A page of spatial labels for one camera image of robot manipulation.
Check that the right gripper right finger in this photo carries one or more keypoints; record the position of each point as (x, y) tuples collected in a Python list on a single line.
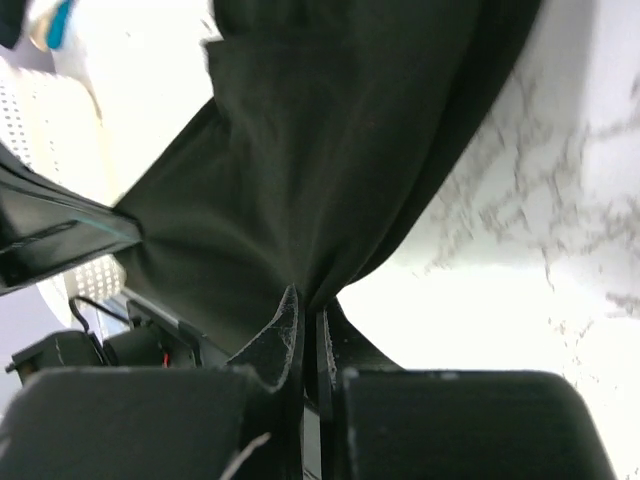
[(339, 345)]

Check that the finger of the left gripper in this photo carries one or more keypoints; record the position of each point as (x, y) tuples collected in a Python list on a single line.
[(47, 229)]

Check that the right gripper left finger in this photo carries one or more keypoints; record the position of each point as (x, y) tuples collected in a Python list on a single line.
[(271, 442)]

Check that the black printed t shirt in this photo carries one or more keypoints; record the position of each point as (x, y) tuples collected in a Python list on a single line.
[(331, 127)]

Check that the white perforated laundry basket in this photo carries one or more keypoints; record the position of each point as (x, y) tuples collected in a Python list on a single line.
[(51, 124)]

